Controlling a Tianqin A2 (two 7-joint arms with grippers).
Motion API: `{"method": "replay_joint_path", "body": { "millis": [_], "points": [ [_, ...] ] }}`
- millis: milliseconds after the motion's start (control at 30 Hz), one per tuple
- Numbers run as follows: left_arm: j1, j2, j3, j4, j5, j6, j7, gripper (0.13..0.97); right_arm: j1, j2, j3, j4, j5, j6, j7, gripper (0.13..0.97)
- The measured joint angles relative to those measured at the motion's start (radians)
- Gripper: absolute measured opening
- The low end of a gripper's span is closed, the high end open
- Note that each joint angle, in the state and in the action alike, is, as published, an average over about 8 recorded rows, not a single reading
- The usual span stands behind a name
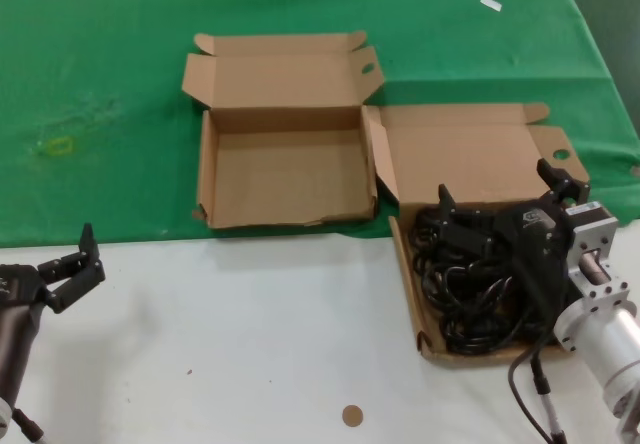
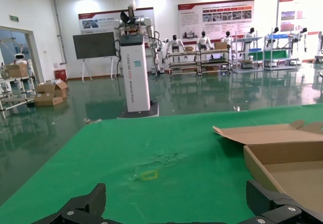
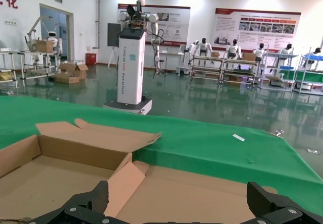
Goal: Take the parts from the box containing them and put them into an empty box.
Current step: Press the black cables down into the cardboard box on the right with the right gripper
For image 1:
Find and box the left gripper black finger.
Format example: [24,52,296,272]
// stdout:
[37,222,107,314]

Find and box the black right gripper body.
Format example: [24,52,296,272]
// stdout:
[492,194,576,270]

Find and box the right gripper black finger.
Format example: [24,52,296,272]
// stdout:
[437,182,499,261]
[536,157,592,205]

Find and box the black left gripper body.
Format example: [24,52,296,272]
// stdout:
[0,262,51,311]

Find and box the cardboard box with torn edge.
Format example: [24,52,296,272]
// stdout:
[180,30,385,230]

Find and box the yellow rubber band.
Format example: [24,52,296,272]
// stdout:
[47,137,76,157]

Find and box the green table cloth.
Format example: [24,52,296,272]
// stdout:
[0,0,640,251]

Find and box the black right wrist camera housing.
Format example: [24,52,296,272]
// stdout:
[509,251,572,328]

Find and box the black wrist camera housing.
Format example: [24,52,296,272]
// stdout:
[509,251,572,328]
[0,304,44,405]

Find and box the black left wrist camera housing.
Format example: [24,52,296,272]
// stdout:
[0,304,44,405]

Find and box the cardboard box holding power cords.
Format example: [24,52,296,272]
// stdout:
[360,102,592,370]

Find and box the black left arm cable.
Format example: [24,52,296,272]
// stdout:
[12,407,47,444]

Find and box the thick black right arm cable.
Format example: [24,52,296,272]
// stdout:
[506,331,554,444]

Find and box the cable with silver connector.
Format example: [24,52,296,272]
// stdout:
[530,356,569,444]

